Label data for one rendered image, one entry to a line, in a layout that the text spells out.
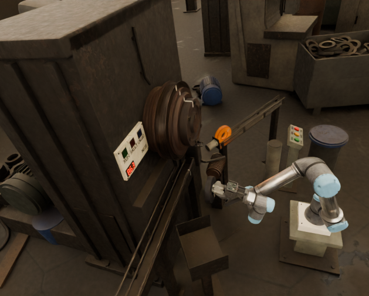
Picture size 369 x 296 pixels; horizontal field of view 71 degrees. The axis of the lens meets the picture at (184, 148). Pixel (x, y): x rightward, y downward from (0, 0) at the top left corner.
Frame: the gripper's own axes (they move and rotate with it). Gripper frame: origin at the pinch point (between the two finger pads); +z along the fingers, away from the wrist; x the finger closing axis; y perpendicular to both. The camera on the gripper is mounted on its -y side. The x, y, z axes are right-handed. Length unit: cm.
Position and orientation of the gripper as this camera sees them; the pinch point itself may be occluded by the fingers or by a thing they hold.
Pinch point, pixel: (210, 187)
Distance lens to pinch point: 148.9
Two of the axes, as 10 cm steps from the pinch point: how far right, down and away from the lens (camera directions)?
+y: 1.2, -7.1, -7.0
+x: -3.2, 6.4, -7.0
